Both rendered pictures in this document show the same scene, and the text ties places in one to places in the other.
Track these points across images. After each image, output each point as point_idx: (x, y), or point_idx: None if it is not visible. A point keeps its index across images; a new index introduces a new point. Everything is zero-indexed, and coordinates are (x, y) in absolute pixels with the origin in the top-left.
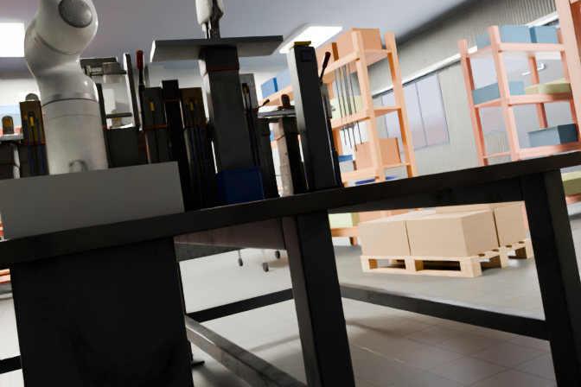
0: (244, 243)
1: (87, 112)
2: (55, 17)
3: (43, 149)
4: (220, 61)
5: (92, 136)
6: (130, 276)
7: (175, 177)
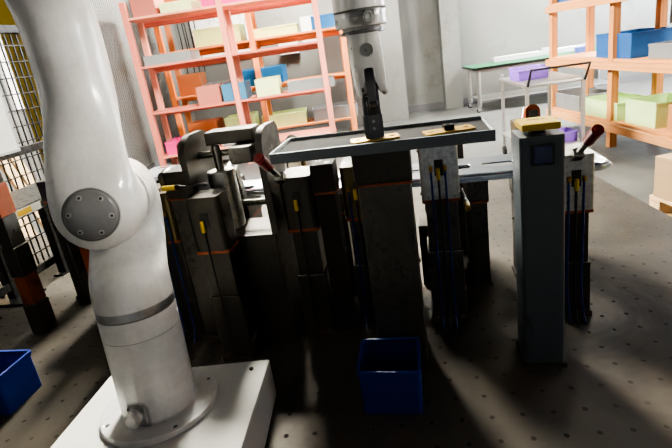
0: None
1: (143, 338)
2: (62, 230)
3: (179, 247)
4: (379, 173)
5: (154, 369)
6: None
7: None
